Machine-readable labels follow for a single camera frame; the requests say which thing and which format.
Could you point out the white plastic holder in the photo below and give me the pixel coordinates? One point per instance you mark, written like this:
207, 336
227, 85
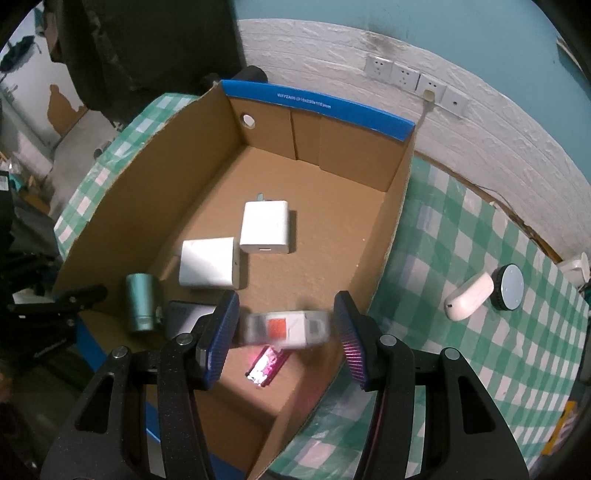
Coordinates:
575, 267

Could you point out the white charger with prongs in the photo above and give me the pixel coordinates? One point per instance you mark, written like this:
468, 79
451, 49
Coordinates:
265, 226

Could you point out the round black grey-topped disc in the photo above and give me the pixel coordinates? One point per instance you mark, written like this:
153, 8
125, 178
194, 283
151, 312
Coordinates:
510, 284

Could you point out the white hexagonal box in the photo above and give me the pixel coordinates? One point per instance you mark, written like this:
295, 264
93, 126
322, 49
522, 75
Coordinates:
286, 327

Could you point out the white charger block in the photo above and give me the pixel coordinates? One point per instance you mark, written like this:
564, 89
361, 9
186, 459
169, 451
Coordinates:
207, 263

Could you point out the blue-edged cardboard box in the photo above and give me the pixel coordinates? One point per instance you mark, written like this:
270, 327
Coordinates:
300, 184

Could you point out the pink foil packet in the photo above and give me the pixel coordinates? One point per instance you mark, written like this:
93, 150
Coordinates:
268, 364

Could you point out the dark grey power bank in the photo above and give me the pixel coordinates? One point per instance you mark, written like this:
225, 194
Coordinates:
182, 316

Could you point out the white single-hole wall plate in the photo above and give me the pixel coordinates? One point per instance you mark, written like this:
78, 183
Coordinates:
455, 101

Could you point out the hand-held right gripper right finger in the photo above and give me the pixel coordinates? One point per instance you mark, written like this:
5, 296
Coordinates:
353, 341

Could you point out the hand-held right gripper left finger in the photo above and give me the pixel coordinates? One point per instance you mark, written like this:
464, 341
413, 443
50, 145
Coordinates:
224, 337

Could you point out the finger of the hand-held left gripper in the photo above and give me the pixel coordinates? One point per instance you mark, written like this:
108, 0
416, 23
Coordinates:
69, 297

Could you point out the cream oval case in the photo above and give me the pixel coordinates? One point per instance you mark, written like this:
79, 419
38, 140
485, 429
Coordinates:
468, 295

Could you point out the white wall socket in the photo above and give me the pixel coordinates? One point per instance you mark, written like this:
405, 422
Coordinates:
437, 87
378, 68
405, 77

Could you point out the teal metal cup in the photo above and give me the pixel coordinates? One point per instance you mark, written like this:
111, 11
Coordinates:
141, 300

